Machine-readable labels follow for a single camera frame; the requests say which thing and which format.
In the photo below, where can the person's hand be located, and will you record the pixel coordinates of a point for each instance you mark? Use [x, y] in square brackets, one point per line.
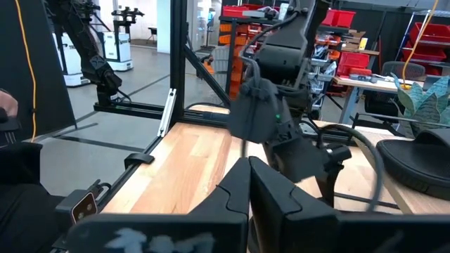
[7, 103]

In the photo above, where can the person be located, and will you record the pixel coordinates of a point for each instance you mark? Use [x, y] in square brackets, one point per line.
[21, 211]

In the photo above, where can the black table clamp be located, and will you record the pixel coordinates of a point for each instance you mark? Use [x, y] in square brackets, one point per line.
[139, 159]

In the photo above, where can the red storage bin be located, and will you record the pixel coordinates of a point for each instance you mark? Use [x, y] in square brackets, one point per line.
[432, 33]
[353, 61]
[232, 11]
[423, 55]
[339, 18]

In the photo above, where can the black foam slide sandal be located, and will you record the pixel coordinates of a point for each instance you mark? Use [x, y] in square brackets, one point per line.
[415, 165]

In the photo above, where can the orange bin rack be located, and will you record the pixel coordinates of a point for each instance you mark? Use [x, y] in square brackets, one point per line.
[239, 38]

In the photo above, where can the small black camera box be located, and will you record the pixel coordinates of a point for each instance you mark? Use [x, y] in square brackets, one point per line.
[83, 208]

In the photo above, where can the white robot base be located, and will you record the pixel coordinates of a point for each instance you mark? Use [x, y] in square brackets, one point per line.
[72, 59]
[117, 49]

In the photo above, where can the light background table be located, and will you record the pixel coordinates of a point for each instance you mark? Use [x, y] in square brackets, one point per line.
[379, 85]

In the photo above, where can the white metal bracket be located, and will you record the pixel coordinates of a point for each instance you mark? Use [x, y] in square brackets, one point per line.
[167, 112]

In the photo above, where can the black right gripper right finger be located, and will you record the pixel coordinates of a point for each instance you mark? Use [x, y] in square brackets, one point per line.
[316, 232]

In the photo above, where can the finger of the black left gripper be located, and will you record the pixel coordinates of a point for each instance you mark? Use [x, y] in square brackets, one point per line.
[330, 186]

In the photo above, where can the teal artificial plant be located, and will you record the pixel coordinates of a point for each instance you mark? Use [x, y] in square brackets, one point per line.
[427, 105]

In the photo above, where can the black aluminium rig frame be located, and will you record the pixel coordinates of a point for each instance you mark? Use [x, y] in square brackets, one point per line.
[177, 52]

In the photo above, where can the black background robot arm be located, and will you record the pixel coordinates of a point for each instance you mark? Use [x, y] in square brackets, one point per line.
[126, 14]

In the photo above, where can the black office chair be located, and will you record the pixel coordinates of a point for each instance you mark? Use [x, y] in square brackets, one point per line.
[400, 69]

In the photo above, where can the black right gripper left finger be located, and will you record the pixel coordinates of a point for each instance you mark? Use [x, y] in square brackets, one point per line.
[175, 232]

